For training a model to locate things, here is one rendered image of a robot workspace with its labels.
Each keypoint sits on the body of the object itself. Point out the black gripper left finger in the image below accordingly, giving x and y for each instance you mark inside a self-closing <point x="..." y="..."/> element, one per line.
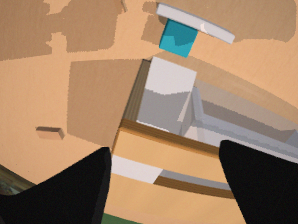
<point x="76" y="195"/>

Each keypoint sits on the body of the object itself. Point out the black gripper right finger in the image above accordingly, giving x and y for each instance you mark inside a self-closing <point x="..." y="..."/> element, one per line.
<point x="265" y="187"/>

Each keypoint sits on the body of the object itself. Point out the small teal block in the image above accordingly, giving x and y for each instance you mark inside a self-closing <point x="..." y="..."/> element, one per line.
<point x="177" y="38"/>

